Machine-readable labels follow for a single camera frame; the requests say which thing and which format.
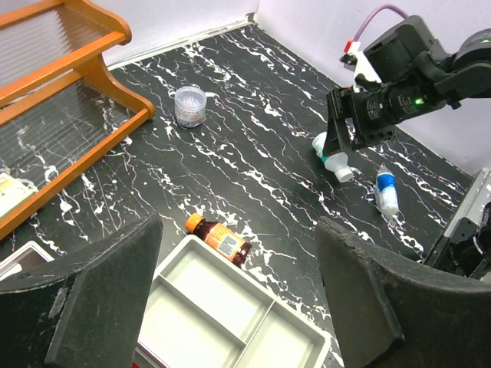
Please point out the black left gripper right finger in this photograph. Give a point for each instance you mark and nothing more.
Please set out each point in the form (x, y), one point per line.
(390, 311)

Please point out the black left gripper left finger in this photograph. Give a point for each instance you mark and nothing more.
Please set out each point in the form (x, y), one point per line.
(84, 309)

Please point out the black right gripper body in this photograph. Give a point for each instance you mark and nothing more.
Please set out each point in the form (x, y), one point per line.
(358, 120)

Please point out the small white bottle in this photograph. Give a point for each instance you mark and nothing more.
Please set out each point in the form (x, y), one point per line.
(337, 163)

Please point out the grey metal case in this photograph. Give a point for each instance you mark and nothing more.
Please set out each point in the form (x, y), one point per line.
(28, 256)

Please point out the white blue bandage roll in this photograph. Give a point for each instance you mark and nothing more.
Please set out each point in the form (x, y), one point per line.
(386, 192)

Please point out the grey plastic tray insert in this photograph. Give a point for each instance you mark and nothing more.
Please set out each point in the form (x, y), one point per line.
(202, 311)

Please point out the brown medicine bottle orange cap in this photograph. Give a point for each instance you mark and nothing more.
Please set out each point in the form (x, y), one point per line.
(219, 237)

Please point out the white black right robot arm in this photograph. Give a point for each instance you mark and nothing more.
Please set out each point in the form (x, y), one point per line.
(405, 73)

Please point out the white green medicine box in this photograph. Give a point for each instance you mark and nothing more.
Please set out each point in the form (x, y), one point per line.
(13, 193)

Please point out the clear round plastic container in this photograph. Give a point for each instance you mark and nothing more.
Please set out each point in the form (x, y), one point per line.
(190, 106)

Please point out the wooden shelf rack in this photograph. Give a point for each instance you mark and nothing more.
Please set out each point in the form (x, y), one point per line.
(61, 108)

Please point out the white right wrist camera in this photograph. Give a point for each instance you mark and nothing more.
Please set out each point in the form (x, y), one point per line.
(365, 78)

